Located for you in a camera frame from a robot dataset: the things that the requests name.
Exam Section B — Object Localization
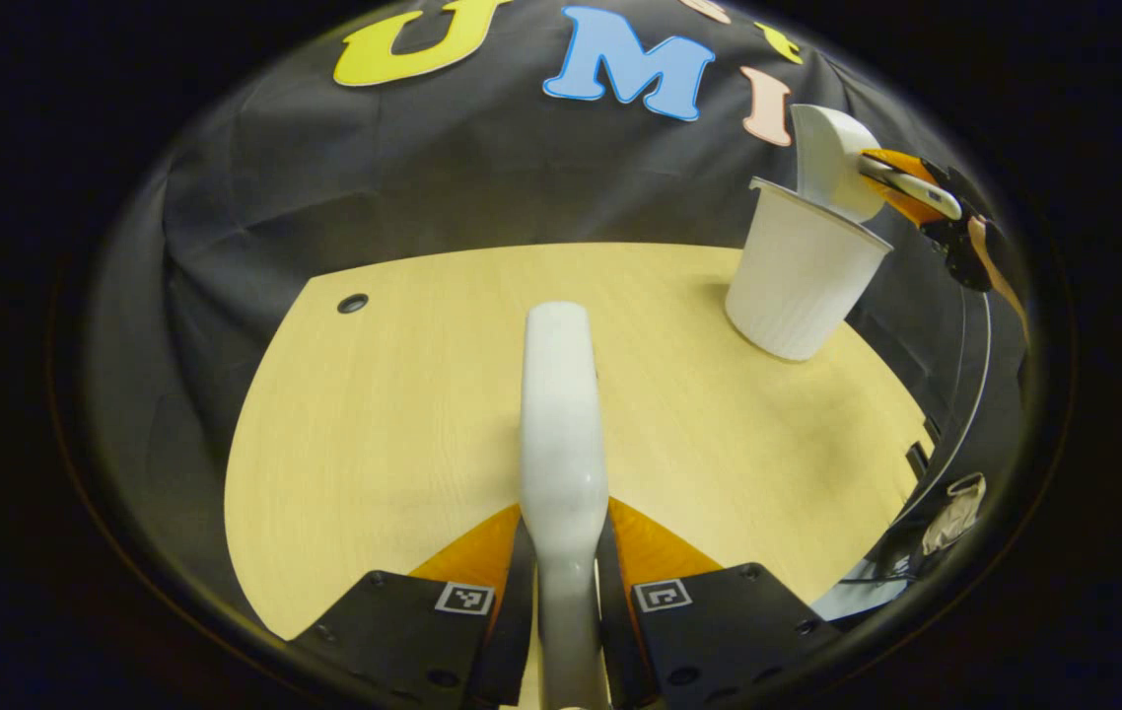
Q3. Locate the white cable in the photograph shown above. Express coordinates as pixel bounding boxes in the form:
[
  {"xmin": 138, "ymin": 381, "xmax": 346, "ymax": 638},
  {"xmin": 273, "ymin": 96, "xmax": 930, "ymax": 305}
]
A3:
[{"xmin": 891, "ymin": 291, "xmax": 994, "ymax": 529}]

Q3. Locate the white garbage bin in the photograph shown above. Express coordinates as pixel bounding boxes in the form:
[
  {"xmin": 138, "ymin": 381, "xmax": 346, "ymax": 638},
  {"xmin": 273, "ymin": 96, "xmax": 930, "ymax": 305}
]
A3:
[{"xmin": 725, "ymin": 177, "xmax": 893, "ymax": 362}]

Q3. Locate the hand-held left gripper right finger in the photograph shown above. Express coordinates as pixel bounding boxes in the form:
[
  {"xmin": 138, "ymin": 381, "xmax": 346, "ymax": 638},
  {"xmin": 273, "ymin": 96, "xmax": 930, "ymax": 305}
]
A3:
[{"xmin": 596, "ymin": 498, "xmax": 848, "ymax": 710}]

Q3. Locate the white dustpan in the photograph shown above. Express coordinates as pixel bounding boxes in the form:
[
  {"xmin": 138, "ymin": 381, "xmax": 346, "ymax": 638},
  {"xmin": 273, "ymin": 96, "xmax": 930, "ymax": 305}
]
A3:
[{"xmin": 791, "ymin": 104, "xmax": 963, "ymax": 224}]

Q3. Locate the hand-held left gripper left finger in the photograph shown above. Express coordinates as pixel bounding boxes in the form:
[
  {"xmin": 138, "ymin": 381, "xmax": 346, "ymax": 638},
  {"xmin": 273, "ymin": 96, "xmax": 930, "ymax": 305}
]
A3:
[{"xmin": 290, "ymin": 503, "xmax": 537, "ymax": 710}]

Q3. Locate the crumpled pale bag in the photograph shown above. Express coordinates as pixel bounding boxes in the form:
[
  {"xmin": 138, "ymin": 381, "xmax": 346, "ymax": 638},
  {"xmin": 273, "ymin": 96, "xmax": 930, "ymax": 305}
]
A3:
[{"xmin": 921, "ymin": 473, "xmax": 988, "ymax": 556}]

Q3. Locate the wooden desktop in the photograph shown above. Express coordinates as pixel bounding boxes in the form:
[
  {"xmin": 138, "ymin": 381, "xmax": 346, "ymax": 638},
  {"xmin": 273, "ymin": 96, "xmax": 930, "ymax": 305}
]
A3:
[{"xmin": 224, "ymin": 243, "xmax": 935, "ymax": 710}]

